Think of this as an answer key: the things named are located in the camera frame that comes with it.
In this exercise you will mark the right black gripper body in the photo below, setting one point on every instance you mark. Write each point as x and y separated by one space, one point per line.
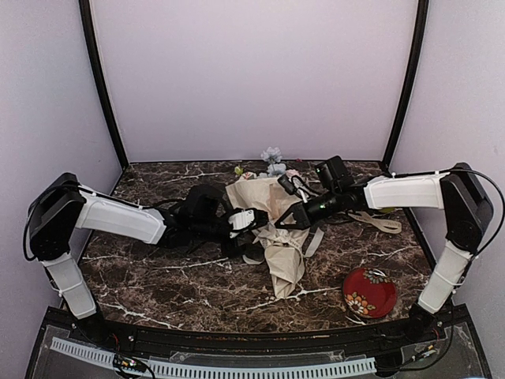
332 206

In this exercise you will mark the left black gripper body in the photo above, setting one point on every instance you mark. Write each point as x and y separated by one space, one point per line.
203 230

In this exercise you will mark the beige wrapping paper sheet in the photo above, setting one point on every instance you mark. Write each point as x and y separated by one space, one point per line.
280 249

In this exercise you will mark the pink fake rose stem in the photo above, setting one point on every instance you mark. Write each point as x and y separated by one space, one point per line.
291 172

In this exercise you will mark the white printed ribbon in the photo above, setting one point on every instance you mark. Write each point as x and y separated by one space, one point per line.
294 239

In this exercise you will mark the blue fake flower stem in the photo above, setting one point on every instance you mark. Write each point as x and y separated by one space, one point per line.
272 156

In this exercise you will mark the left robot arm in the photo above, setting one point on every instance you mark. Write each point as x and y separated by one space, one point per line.
66 206

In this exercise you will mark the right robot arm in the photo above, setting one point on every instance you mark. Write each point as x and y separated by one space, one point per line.
466 213

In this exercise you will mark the red floral plate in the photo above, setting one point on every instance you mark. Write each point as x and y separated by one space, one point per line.
369 293

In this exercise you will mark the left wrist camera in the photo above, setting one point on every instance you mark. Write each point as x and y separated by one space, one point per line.
247 220

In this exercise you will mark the right black frame post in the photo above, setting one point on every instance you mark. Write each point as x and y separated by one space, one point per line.
408 83

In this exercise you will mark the black frame post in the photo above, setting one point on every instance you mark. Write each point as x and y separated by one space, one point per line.
408 83
85 7

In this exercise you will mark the black front table rail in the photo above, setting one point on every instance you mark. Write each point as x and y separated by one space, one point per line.
379 338

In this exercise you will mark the white slotted cable duct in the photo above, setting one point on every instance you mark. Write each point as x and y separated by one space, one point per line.
212 366

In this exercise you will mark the left black frame post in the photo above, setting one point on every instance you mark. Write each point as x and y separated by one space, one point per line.
85 7

